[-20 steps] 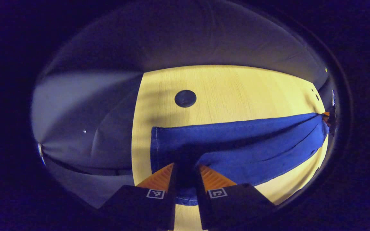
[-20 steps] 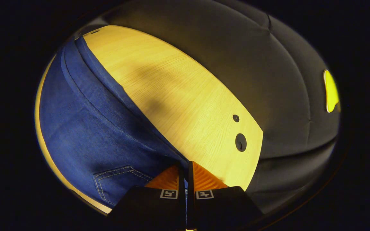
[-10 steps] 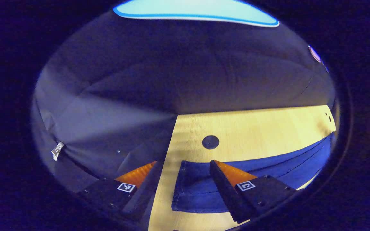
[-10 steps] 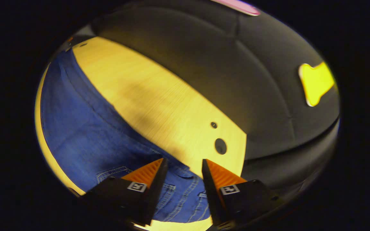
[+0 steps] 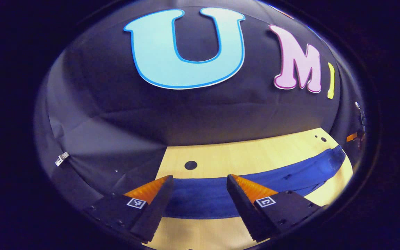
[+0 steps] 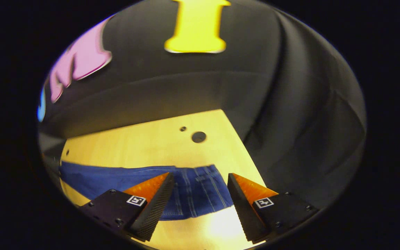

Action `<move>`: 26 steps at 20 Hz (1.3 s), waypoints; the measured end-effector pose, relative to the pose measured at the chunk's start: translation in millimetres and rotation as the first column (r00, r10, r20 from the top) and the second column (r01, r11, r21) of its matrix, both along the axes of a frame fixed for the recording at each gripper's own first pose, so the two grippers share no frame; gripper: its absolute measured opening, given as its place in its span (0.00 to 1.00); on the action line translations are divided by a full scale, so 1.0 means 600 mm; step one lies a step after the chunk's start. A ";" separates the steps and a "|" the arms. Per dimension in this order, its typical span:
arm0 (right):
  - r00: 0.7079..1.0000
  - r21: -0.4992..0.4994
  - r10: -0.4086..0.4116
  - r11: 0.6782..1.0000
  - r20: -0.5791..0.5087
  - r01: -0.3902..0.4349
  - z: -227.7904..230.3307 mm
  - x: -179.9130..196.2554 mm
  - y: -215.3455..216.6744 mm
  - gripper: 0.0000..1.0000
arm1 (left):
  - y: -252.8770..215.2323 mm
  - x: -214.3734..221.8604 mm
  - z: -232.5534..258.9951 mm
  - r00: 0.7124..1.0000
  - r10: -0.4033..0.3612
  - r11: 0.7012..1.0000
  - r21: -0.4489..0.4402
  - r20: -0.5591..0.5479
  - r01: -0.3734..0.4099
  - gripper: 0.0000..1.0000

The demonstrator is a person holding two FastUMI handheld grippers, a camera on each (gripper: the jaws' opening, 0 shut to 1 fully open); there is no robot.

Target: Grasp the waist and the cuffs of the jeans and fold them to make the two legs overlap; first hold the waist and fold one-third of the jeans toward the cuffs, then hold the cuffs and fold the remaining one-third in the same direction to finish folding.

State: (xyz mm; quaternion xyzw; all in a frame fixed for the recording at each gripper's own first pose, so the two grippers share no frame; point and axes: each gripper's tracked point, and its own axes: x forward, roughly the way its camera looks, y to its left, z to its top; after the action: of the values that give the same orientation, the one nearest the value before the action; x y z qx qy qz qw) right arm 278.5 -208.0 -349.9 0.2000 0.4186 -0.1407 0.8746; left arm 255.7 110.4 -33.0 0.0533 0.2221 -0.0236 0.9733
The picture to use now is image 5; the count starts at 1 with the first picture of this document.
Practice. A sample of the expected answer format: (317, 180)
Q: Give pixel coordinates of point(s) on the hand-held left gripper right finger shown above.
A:
(243, 208)

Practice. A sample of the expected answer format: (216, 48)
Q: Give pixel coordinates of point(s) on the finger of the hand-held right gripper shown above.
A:
(351, 136)

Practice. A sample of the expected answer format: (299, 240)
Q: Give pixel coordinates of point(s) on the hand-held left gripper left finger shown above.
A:
(155, 211)

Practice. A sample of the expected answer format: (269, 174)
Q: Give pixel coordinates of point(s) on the blue denim jeans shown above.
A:
(203, 198)

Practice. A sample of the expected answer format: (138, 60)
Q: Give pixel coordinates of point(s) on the silver spring clip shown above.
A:
(62, 159)

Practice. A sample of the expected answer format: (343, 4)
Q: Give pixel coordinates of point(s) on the black backdrop cloth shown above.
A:
(116, 104)

